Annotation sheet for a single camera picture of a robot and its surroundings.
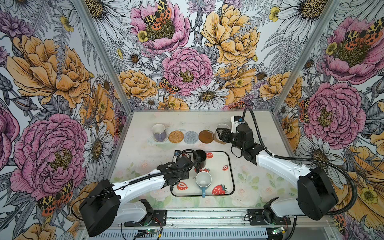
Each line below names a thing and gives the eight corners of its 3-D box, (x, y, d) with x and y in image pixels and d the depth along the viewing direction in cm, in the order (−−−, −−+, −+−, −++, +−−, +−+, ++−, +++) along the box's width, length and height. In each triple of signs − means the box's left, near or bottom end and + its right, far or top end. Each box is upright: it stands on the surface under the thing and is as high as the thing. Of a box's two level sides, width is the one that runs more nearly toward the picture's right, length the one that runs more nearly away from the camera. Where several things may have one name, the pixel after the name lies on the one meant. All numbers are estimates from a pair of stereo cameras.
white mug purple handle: (150, 139, 106) (147, 131, 99) (159, 129, 112) (156, 121, 105) (162, 145, 103) (159, 137, 96) (170, 134, 109) (168, 126, 102)
